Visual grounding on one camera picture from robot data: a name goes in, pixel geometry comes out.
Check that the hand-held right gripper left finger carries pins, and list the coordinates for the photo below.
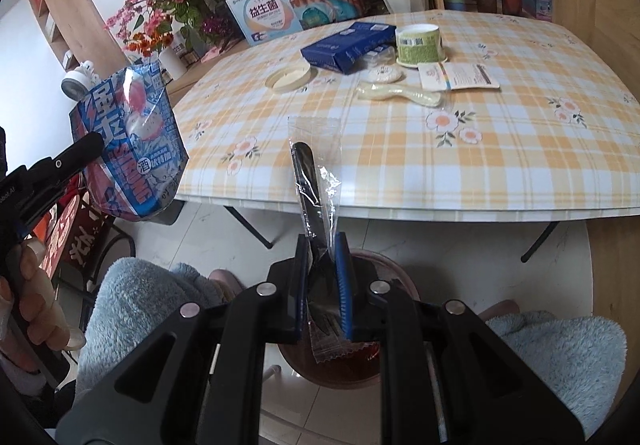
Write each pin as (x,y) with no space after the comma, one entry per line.
(304,275)

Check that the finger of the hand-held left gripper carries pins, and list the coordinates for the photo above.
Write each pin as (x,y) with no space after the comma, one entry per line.
(45,202)
(75,152)

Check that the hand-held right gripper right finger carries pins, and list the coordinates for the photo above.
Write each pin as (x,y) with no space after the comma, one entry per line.
(345,285)

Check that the blue pink drink pouch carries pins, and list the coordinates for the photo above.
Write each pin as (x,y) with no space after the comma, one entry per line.
(145,145)

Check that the brown plastic bin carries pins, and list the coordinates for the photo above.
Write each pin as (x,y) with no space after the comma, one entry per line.
(350,372)

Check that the black plastic fork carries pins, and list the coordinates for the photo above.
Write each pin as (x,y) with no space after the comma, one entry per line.
(306,185)

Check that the clear plastic spoon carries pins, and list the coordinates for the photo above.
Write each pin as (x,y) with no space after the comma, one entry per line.
(400,94)

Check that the beige round lid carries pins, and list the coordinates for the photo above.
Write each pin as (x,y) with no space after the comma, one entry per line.
(290,76)

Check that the blue cardboard box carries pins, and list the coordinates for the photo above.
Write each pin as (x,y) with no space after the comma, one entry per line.
(350,42)

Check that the white printed card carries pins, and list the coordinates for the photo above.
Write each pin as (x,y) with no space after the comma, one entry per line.
(460,75)

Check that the green paper cup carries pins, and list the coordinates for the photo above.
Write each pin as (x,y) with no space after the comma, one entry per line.
(420,45)

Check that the person's left hand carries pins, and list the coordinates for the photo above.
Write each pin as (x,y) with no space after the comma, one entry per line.
(40,305)

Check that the red printed bag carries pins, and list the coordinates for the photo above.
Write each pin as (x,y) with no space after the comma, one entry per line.
(65,235)

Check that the white standing fan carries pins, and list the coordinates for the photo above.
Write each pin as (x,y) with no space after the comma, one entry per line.
(77,80)

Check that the black table leg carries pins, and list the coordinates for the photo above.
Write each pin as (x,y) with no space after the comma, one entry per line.
(540,240)
(250,225)

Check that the pink slipper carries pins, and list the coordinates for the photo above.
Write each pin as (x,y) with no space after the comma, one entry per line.
(500,311)
(225,277)

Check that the orange flowers in white vase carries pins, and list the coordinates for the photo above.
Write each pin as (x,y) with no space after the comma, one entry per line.
(172,64)

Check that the person's left leg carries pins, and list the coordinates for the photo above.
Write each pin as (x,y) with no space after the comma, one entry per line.
(140,305)

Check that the small white blue box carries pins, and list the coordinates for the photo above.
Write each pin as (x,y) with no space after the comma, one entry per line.
(181,47)

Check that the low wooden cabinet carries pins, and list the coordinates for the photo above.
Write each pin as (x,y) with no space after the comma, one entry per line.
(200,68)

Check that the pink fabric item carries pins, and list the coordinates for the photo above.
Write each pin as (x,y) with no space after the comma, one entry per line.
(215,50)

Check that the purple flower bunch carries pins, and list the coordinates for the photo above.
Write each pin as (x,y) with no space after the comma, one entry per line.
(217,27)

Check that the white blue printed box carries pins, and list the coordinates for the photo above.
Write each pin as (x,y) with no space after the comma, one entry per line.
(265,15)

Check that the colourful pack of cans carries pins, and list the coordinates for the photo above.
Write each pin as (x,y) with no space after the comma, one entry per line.
(320,5)

